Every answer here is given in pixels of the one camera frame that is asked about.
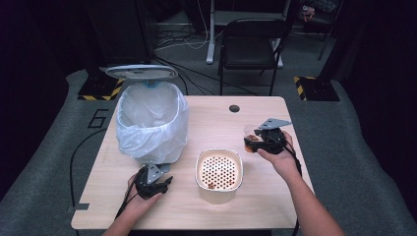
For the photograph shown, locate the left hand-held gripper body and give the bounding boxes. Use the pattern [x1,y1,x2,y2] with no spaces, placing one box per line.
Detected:
[134,162,165,200]

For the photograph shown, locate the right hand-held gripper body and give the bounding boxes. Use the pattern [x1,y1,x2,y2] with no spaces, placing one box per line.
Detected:
[255,117,293,155]

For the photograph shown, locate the clear plastic cup brown liquid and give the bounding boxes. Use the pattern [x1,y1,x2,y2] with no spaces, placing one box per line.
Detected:
[243,123,264,154]

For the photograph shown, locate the beige strainer bowl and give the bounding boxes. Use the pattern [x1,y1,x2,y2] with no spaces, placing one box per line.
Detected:
[195,147,244,202]

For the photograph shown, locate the white plastic trash bag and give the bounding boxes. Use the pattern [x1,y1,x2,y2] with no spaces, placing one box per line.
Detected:
[115,81,190,165]

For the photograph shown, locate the white grey pedal trash can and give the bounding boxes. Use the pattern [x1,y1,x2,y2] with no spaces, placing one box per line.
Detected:
[105,64,190,174]

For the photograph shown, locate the person's left hand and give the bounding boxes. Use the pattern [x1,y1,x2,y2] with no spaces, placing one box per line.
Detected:
[127,173,164,218]

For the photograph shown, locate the person's right hand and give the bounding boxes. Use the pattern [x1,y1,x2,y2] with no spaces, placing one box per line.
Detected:
[257,131,303,181]

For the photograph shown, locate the black yellow striped stand base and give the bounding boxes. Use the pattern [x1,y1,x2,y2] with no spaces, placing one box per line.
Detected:
[77,69,127,102]
[293,75,341,102]

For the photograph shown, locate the grey tape tab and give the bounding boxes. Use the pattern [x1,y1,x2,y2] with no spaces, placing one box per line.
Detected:
[66,203,90,214]

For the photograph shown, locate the black folding chair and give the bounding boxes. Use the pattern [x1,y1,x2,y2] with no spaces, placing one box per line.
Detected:
[217,17,294,97]

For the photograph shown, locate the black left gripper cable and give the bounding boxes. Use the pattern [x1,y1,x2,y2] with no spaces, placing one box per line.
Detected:
[114,178,140,221]

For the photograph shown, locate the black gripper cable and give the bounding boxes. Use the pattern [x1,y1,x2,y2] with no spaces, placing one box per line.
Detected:
[282,141,303,236]
[114,178,140,221]

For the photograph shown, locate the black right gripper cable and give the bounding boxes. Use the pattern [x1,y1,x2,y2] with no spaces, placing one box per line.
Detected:
[282,141,303,236]

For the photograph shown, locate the black floor cable bundle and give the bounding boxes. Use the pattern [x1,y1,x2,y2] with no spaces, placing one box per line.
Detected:
[152,55,260,97]

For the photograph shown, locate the white floor cable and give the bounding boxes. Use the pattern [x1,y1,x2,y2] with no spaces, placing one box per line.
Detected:
[153,0,210,52]

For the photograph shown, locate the white desk frame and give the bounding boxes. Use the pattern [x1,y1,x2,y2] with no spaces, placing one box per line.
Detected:
[205,0,293,69]

